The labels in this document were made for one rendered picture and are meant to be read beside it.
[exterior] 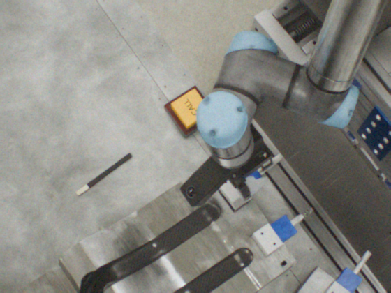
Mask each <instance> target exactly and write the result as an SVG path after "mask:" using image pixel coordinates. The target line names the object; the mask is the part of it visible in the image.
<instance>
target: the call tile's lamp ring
mask: <svg viewBox="0 0 391 293"><path fill-rule="evenodd" d="M193 89H195V90H196V91H197V92H198V94H199V96H200V97H201V98H202V99H203V98H204V96H203V95H202V94H201V92H200V91H199V90H198V88H197V87H196V85H195V86H193V87H191V88H190V89H189V90H187V91H186V92H184V93H183V94H182V95H180V96H178V97H176V98H175V99H174V100H171V101H169V102H168V103H166V104H165V107H166V108H167V110H168V111H169V113H170V114H171V115H172V117H173V118H174V120H175V121H176V122H177V123H178V125H179V127H180V128H181V129H182V130H183V132H184V134H185V135H187V134H189V133H190V132H192V131H193V130H195V129H196V128H197V124H196V125H195V126H193V127H192V128H190V129H188V130H185V128H184V126H183V125H182V123H181V122H180V120H179V119H178V118H177V116H176V115H175V113H174V112H173V111H172V110H171V108H170V106H169V105H171V103H172V102H174V101H175V100H177V99H180V98H181V97H182V96H184V95H185V94H187V93H188V92H190V91H191V90H193Z"/></svg>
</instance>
